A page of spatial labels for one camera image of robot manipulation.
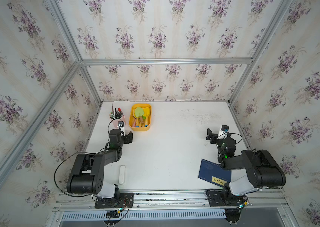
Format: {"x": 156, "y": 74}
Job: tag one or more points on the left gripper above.
{"x": 127, "y": 137}

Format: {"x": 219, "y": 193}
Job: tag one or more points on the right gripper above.
{"x": 213, "y": 136}

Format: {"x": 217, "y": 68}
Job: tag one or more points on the yellow storage box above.
{"x": 132, "y": 119}

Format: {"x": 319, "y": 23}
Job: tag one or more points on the green round spatula wooden handle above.
{"x": 138, "y": 112}

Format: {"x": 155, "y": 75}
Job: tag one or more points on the yellow shovel blue tip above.
{"x": 146, "y": 116}

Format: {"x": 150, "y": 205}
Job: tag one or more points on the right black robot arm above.
{"x": 261, "y": 168}

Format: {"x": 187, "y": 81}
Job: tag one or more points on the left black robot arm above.
{"x": 87, "y": 175}

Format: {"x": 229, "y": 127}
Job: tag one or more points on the pink pen cup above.
{"x": 116, "y": 115}

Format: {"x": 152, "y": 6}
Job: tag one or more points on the white eraser bar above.
{"x": 122, "y": 174}

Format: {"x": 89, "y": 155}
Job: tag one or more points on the blue book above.
{"x": 213, "y": 173}

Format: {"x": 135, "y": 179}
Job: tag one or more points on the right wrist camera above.
{"x": 223, "y": 130}

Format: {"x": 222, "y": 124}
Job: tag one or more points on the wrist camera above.
{"x": 121, "y": 126}
{"x": 223, "y": 130}

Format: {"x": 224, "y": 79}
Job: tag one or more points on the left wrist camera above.
{"x": 121, "y": 126}

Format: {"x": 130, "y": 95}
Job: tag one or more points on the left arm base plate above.
{"x": 124, "y": 200}

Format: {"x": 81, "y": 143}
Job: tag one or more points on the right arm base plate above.
{"x": 220, "y": 199}

